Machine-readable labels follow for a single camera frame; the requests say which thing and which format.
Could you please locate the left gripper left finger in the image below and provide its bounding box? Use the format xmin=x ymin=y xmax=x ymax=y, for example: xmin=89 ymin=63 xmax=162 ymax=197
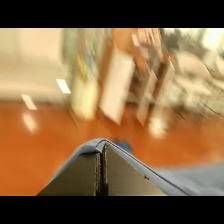
xmin=37 ymin=151 xmax=102 ymax=197

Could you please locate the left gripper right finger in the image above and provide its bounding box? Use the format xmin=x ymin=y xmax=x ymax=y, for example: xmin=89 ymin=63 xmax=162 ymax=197
xmin=101 ymin=143 xmax=167 ymax=197

